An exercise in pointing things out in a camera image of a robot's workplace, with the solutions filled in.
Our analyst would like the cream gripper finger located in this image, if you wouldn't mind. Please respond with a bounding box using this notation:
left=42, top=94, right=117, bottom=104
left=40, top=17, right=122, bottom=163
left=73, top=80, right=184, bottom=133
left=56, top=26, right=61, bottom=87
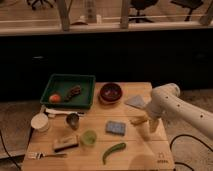
left=149, top=119, right=159, bottom=133

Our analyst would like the wooden block eraser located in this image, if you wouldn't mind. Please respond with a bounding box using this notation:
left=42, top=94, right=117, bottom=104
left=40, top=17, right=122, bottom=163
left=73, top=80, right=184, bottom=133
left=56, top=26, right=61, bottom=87
left=53, top=135, right=79, bottom=152

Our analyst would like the black power cable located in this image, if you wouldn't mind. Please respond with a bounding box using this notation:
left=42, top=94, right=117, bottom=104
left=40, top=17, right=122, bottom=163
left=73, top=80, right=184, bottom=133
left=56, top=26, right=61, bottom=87
left=169, top=133, right=213, bottom=171

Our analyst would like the grey triangular cloth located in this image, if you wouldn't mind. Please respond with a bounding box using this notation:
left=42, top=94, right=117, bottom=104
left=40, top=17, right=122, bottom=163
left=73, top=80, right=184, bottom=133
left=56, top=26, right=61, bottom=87
left=125, top=95, right=146, bottom=109

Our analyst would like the dark red bowl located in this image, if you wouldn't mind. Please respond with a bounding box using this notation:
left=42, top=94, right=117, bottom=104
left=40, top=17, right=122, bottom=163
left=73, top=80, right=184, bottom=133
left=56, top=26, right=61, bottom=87
left=99, top=82, right=123, bottom=104

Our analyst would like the small metal cup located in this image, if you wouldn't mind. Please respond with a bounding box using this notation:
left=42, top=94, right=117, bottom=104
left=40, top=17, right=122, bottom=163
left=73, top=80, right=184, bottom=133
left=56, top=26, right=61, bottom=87
left=66, top=113, right=79, bottom=130

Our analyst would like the green plastic cup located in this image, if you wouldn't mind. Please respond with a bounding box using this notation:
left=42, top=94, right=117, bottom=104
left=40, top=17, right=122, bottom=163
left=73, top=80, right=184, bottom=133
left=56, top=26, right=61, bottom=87
left=81, top=130, right=97, bottom=146

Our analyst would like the yellow banana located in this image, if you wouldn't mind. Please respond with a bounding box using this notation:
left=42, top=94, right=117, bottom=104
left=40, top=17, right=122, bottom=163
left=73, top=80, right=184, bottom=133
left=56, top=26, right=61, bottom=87
left=130, top=116, right=148, bottom=126

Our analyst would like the brown grape bunch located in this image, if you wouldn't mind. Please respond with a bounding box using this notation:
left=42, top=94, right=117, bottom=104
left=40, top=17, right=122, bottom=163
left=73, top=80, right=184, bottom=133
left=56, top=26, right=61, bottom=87
left=65, top=85, right=81, bottom=101

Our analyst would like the blue sponge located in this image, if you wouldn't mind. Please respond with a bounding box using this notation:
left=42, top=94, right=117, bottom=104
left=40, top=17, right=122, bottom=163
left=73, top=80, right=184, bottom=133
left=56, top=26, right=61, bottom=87
left=105, top=121, right=126, bottom=136

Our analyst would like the white knife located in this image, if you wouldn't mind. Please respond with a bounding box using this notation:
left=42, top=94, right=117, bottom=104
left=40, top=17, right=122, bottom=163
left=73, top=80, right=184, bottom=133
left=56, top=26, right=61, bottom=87
left=45, top=108, right=84, bottom=117

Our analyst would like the white paper cup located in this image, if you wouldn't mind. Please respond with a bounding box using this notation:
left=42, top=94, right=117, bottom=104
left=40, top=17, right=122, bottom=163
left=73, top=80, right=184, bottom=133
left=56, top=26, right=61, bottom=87
left=31, top=113, right=49, bottom=132

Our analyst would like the green plastic tray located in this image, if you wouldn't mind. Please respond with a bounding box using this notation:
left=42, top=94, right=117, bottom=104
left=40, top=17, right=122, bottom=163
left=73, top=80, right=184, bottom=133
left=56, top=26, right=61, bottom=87
left=40, top=74, right=96, bottom=109

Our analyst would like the green cucumber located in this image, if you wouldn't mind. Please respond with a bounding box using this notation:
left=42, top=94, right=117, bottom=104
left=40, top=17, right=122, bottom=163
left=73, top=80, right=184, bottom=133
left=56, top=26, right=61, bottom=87
left=102, top=143, right=126, bottom=165

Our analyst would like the silver fork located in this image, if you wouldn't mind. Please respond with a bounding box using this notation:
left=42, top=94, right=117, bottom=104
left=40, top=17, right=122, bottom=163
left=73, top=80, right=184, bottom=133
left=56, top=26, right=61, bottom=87
left=27, top=152, right=67, bottom=159

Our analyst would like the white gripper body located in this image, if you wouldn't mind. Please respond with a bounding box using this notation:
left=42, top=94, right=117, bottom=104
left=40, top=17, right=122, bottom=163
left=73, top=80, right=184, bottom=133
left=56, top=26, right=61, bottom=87
left=145, top=101, right=163, bottom=119

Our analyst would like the red peach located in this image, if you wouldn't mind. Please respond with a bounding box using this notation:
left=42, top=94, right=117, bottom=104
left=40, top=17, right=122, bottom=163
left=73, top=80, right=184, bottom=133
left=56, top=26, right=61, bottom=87
left=49, top=93, right=61, bottom=103

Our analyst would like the black left cable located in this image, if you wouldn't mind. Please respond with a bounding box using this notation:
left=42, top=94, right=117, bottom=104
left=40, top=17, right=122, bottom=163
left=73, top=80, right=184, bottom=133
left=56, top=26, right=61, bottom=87
left=0, top=129, right=22, bottom=171

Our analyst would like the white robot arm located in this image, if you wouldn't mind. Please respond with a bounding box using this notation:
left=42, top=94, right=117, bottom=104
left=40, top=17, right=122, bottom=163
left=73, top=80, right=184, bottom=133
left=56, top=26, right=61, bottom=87
left=145, top=83, right=213, bottom=140

